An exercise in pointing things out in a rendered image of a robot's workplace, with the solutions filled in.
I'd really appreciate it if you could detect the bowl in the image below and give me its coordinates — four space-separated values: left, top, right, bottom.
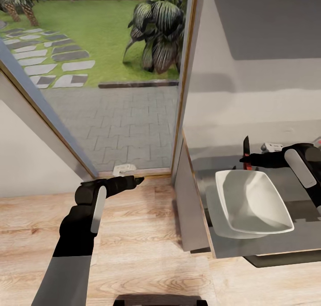
215 170 294 234

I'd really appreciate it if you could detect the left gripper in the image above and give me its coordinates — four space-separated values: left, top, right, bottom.
110 175 145 194

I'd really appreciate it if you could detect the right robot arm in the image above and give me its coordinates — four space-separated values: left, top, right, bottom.
239 143 321 215

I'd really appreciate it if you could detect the parer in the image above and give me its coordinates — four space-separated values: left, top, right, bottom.
244 136 252 171

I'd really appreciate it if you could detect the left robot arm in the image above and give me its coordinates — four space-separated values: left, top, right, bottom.
31 163 145 306

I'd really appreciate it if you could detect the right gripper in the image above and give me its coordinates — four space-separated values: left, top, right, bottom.
239 152 281 168

